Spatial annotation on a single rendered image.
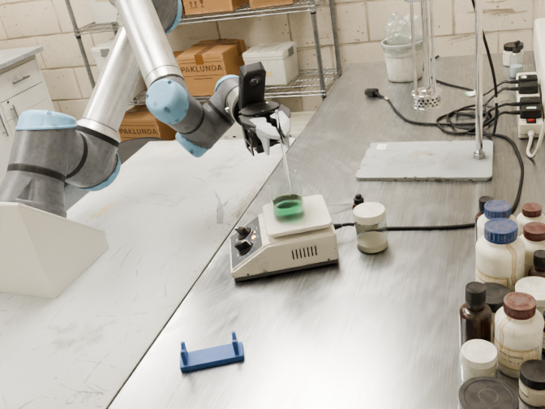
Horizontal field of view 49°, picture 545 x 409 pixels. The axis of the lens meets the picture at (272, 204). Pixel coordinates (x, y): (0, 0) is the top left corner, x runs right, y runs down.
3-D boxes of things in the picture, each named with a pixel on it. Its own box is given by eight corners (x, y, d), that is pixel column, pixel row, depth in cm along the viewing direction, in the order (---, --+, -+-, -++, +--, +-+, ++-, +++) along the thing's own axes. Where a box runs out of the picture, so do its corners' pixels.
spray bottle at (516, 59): (512, 74, 186) (512, 39, 181) (524, 75, 184) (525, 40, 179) (507, 77, 184) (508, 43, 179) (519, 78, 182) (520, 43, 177)
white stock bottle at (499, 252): (504, 277, 100) (505, 208, 94) (534, 299, 94) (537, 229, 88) (466, 290, 98) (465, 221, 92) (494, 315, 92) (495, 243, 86)
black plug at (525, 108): (510, 119, 146) (511, 111, 145) (510, 113, 150) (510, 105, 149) (542, 118, 144) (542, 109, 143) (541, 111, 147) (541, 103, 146)
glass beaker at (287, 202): (296, 230, 108) (289, 187, 104) (266, 224, 111) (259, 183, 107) (315, 211, 113) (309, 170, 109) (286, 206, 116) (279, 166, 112)
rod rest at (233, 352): (180, 372, 92) (175, 355, 91) (181, 358, 95) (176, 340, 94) (244, 360, 92) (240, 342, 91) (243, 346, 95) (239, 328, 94)
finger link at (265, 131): (285, 162, 105) (269, 144, 112) (280, 131, 102) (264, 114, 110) (268, 166, 104) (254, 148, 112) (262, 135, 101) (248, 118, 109)
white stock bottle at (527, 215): (510, 245, 107) (512, 203, 103) (536, 239, 107) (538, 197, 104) (523, 259, 103) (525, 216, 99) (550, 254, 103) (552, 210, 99)
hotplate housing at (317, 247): (233, 285, 111) (225, 248, 107) (231, 247, 122) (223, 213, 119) (352, 262, 111) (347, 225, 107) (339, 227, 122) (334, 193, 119)
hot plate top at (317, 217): (267, 238, 108) (266, 234, 107) (262, 208, 118) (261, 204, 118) (332, 226, 108) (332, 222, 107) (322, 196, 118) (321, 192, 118)
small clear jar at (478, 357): (502, 374, 82) (503, 345, 79) (490, 397, 79) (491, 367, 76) (468, 363, 84) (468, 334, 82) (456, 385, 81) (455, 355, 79)
